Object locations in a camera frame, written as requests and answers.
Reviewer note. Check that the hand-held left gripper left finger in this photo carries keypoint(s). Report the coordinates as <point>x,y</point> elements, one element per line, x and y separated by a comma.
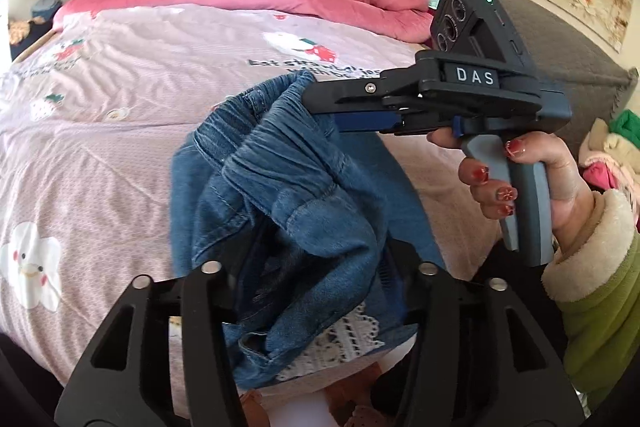
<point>205,307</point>

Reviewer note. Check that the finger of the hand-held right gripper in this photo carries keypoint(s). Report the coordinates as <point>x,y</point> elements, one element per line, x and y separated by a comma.
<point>340,97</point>
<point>365,123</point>

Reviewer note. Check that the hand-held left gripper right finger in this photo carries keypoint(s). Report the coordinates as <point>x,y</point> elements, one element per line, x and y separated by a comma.
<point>435,307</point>

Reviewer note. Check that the blue denim pants lace trim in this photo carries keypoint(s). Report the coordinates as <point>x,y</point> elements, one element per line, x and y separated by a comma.
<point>300,217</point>

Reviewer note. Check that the person's right forearm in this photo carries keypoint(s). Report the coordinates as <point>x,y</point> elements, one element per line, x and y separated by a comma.
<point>600,297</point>

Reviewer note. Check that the person's right hand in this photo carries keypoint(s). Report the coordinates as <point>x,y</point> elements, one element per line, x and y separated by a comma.
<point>565,187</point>

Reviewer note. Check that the grey padded headboard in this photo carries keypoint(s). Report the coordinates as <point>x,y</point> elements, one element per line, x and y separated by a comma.
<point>575,72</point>

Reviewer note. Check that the brown perforated slipper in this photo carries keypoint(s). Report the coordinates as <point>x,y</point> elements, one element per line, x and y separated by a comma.
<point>355,407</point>

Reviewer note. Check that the pile of colourful clothes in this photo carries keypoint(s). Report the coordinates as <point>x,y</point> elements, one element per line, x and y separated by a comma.
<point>612,157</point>

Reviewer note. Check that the pink printed bedsheet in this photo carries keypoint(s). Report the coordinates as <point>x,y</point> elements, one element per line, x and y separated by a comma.
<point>125,132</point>

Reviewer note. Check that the folded blue clothes stack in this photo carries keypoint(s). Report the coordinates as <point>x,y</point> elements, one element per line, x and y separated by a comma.
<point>46,8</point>

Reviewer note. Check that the yellow floral cushion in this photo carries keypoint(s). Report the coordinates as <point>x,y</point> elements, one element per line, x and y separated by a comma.
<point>19,32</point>

